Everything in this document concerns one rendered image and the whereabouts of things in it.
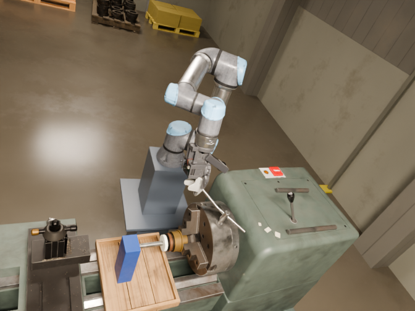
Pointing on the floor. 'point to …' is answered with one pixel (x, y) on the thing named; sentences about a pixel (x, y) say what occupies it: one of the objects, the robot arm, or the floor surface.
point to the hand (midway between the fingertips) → (197, 192)
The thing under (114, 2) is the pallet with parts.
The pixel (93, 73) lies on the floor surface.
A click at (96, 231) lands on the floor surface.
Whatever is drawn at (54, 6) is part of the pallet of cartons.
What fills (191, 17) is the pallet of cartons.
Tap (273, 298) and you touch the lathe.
